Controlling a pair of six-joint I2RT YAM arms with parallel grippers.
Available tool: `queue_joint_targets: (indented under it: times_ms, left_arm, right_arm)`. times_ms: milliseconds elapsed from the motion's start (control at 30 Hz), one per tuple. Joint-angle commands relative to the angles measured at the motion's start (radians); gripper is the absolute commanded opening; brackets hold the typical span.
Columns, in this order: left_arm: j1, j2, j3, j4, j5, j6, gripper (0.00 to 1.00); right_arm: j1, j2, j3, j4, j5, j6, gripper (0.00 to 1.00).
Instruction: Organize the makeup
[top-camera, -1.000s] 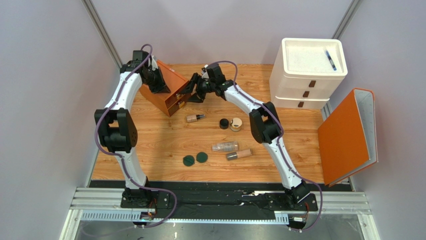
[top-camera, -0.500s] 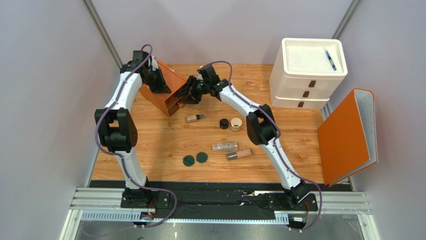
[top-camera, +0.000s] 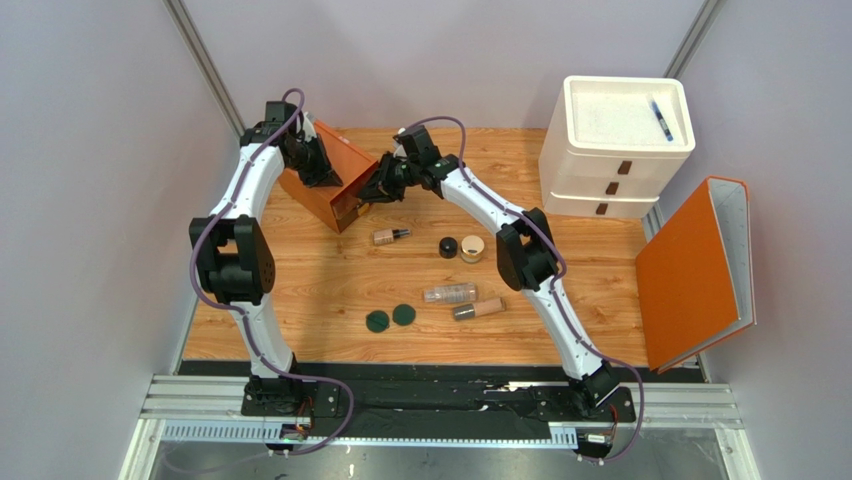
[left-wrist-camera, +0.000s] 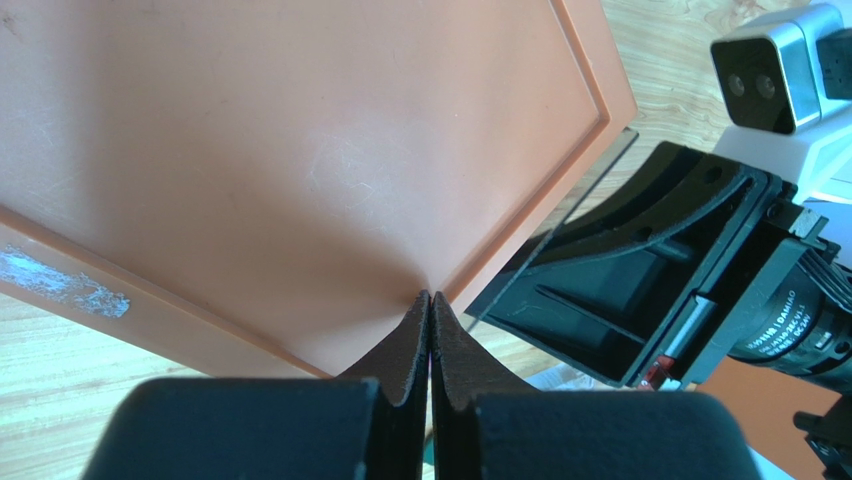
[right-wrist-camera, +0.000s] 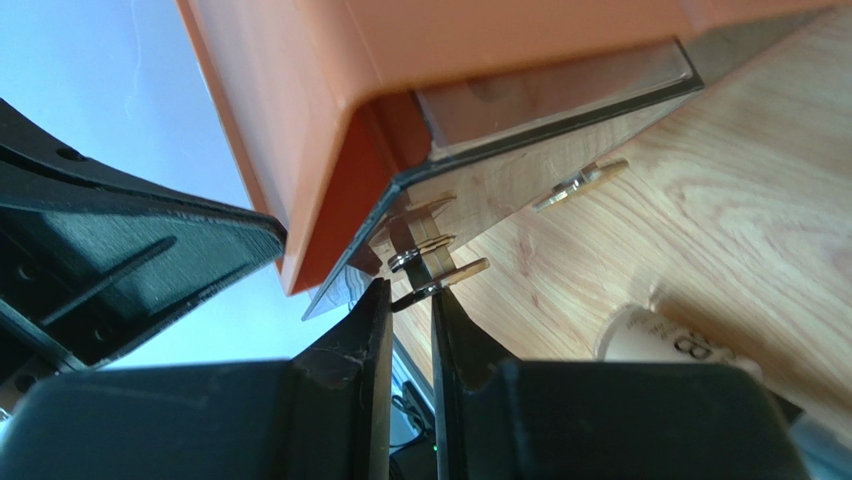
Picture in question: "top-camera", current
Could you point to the green round compact left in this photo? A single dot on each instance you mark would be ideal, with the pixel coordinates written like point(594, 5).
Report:
point(377, 321)

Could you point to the blue pen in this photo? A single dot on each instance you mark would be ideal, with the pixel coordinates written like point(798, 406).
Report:
point(661, 120)

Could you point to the green round compact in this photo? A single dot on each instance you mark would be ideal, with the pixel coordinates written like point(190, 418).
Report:
point(404, 314)
point(377, 321)

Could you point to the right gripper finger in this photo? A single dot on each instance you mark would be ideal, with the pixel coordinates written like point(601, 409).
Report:
point(385, 170)
point(384, 191)

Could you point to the orange drawer box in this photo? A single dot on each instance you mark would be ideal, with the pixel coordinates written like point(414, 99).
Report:
point(347, 159)

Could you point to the white three-drawer cabinet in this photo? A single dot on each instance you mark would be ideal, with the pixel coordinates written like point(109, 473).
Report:
point(604, 153)

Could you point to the orange ring binder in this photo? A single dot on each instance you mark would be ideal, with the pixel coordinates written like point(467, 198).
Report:
point(695, 276)

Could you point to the beige bottle grey cap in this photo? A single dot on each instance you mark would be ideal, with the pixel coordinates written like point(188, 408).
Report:
point(479, 308)

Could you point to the green round compact right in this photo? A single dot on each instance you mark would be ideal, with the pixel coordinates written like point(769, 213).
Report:
point(404, 314)

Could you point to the clear top drawer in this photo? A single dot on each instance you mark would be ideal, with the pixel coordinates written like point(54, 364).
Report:
point(346, 203)

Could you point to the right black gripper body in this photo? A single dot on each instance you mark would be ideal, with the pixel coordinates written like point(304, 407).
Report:
point(384, 182)

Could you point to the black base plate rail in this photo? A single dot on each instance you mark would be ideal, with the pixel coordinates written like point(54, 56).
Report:
point(537, 401)

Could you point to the clear glitter bottle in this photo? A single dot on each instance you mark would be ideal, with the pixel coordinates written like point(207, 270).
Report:
point(452, 294)

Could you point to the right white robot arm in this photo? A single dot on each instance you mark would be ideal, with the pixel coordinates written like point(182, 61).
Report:
point(526, 256)

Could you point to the gold lid cream jar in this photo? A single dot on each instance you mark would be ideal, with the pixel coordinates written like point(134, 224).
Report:
point(472, 248)

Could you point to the black round jar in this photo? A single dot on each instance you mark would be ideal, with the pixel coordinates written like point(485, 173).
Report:
point(448, 247)

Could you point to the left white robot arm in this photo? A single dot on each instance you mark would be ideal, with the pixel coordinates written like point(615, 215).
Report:
point(232, 268)

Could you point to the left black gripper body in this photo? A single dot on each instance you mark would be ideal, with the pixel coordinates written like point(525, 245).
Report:
point(308, 157)

